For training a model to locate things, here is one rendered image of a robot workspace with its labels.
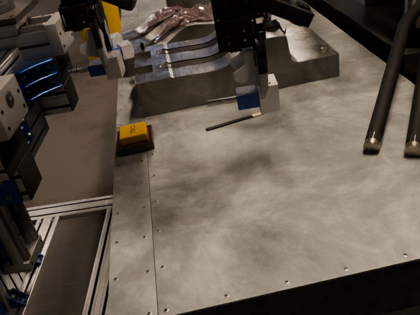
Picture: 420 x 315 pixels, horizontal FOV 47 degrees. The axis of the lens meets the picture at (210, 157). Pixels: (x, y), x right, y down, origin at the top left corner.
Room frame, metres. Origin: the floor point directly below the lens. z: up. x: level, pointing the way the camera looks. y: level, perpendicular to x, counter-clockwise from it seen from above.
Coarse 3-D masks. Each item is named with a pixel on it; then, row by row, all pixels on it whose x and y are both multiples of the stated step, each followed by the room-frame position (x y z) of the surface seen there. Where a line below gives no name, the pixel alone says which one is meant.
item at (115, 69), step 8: (112, 56) 1.10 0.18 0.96; (120, 56) 1.12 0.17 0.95; (96, 64) 1.10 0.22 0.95; (112, 64) 1.09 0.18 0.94; (120, 64) 1.10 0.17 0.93; (72, 72) 1.12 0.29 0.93; (96, 72) 1.10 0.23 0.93; (104, 72) 1.10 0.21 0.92; (112, 72) 1.09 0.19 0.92; (120, 72) 1.09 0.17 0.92
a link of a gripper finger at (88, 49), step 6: (90, 30) 1.09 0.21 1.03; (90, 36) 1.09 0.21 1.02; (102, 36) 1.09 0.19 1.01; (90, 42) 1.08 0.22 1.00; (102, 42) 1.08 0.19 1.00; (84, 48) 1.08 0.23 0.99; (90, 48) 1.08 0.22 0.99; (96, 48) 1.08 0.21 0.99; (102, 48) 1.07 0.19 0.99; (84, 54) 1.08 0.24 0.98; (90, 54) 1.08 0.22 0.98; (96, 54) 1.08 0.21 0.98; (102, 54) 1.07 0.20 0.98; (102, 60) 1.07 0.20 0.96; (108, 60) 1.09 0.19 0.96
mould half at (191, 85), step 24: (144, 48) 1.32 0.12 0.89; (168, 48) 1.29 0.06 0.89; (216, 48) 1.22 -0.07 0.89; (288, 48) 1.09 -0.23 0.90; (312, 48) 1.16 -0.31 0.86; (168, 72) 1.11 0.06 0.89; (192, 72) 1.09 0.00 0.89; (216, 72) 1.08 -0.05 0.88; (288, 72) 1.09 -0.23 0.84; (312, 72) 1.09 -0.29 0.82; (336, 72) 1.10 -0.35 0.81; (144, 96) 1.07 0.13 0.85; (168, 96) 1.08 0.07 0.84; (192, 96) 1.08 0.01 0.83; (216, 96) 1.08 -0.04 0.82
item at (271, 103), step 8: (272, 80) 0.80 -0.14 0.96; (240, 88) 0.82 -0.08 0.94; (248, 88) 0.81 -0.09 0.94; (256, 88) 0.80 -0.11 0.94; (272, 88) 0.78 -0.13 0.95; (232, 96) 0.81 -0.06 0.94; (240, 96) 0.78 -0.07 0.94; (248, 96) 0.78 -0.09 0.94; (256, 96) 0.78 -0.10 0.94; (272, 96) 0.78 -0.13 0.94; (208, 104) 0.80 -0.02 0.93; (216, 104) 0.80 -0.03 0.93; (240, 104) 0.78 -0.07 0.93; (248, 104) 0.78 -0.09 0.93; (256, 104) 0.78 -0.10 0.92; (264, 104) 0.78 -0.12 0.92; (272, 104) 0.78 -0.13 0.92; (264, 112) 0.78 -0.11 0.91
